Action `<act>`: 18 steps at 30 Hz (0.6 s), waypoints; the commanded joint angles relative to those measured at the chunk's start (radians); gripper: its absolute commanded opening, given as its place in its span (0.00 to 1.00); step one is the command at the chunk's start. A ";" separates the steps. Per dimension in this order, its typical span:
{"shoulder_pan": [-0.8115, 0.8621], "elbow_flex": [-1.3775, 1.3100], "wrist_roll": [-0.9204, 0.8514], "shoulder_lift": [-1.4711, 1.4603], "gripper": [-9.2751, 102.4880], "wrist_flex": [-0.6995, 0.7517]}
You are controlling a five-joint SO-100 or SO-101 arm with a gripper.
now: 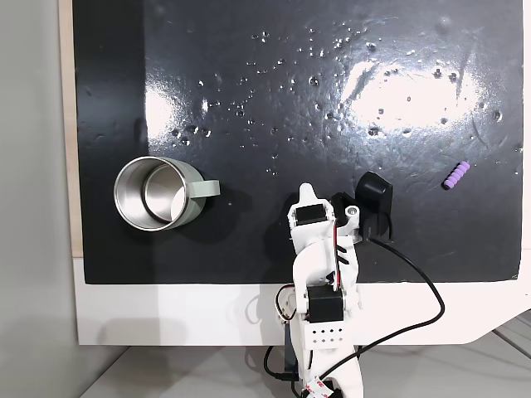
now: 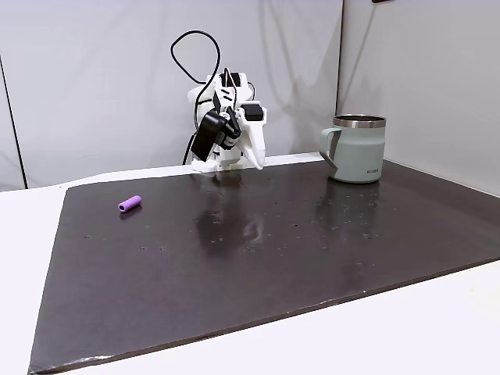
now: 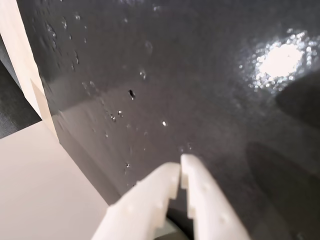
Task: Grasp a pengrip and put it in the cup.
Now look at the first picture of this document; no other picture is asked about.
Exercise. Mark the purple ribbed pen grip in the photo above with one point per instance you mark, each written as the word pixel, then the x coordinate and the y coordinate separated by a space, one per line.
pixel 456 176

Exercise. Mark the glossy black mat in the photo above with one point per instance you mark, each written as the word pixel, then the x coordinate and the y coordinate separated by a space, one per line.
pixel 249 248

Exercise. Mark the black table clamp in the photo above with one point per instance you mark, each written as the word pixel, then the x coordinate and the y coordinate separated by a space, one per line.
pixel 289 352

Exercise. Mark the white tape with red print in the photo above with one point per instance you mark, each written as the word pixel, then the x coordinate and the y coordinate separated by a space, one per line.
pixel 317 384

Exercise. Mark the white table board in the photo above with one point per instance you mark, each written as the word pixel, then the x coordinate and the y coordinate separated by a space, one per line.
pixel 166 315

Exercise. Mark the pale wooden strip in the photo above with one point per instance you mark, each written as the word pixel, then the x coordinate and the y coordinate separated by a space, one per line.
pixel 66 124

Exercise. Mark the black camera box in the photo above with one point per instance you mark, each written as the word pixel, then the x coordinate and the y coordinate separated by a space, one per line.
pixel 373 192

